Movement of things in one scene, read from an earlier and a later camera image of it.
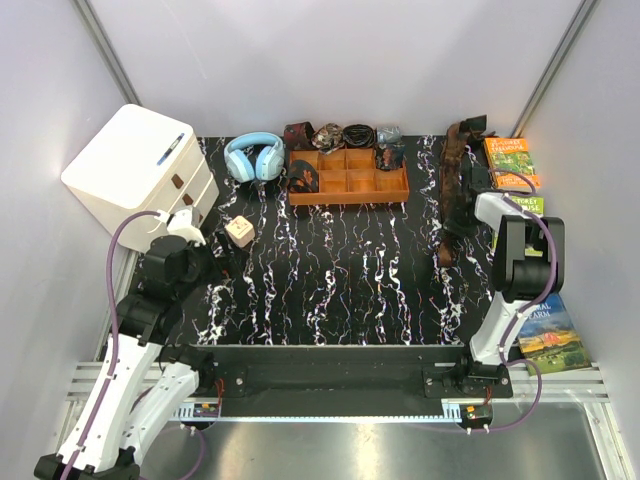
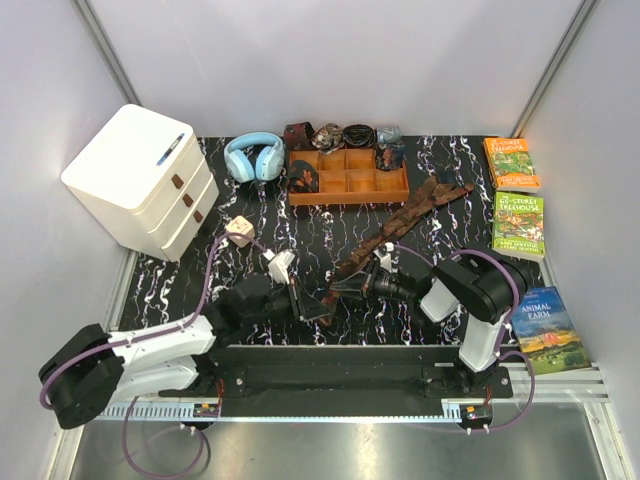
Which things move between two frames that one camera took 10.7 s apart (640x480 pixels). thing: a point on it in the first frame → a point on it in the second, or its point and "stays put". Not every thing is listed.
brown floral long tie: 451,173 → 435,190
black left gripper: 226,260 → 307,308
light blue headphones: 270,162 stays put
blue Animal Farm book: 550,338 stays put
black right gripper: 450,228 → 358,281
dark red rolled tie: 298,136 stays put
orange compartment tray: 352,178 stays put
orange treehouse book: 511,154 stays put
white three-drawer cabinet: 141,163 stays put
